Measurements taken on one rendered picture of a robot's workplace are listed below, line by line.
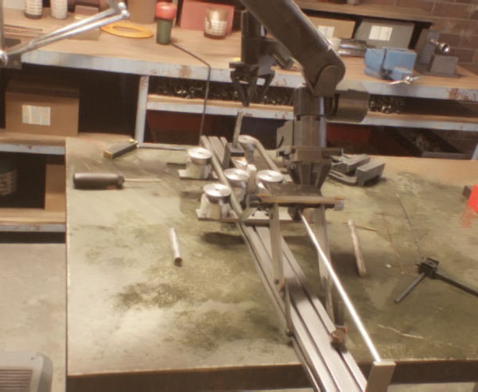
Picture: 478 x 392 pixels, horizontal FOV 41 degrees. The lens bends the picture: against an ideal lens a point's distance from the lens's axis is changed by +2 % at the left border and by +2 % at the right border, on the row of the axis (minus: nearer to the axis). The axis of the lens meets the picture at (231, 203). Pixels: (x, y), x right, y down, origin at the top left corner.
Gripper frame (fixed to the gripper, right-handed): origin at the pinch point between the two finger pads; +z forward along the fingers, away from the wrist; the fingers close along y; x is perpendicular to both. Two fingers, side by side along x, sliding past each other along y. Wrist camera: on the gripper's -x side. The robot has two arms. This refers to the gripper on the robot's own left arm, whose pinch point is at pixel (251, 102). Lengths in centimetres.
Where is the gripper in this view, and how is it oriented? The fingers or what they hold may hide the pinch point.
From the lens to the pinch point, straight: 146.5
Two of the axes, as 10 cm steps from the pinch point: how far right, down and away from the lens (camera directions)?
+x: -7.9, -2.3, 5.7
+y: 6.1, -2.7, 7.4
